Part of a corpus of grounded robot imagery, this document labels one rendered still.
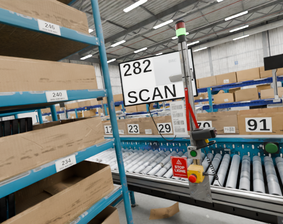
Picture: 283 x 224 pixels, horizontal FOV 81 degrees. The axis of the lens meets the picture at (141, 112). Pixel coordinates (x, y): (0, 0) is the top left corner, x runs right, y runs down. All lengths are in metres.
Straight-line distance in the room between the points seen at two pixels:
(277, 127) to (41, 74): 1.46
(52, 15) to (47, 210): 0.59
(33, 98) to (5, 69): 0.09
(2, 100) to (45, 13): 0.30
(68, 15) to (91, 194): 0.63
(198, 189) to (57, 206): 0.74
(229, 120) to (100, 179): 1.15
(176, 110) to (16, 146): 0.74
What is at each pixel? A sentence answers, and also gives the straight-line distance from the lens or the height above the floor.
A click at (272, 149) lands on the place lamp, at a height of 0.80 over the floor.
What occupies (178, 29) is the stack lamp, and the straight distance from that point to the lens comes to 0.99.
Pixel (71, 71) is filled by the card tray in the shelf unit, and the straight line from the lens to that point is 0.63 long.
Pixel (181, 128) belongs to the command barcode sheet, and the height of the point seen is 1.08.
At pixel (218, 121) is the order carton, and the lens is 1.53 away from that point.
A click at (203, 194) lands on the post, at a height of 0.71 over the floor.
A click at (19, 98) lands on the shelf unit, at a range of 0.51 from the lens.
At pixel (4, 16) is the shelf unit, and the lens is 0.56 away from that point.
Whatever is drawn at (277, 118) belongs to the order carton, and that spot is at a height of 1.01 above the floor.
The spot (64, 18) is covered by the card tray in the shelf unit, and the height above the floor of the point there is 1.59.
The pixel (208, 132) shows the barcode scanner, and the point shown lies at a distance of 0.87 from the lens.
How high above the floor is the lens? 1.28
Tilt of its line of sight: 4 degrees down
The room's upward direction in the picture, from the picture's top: 9 degrees counter-clockwise
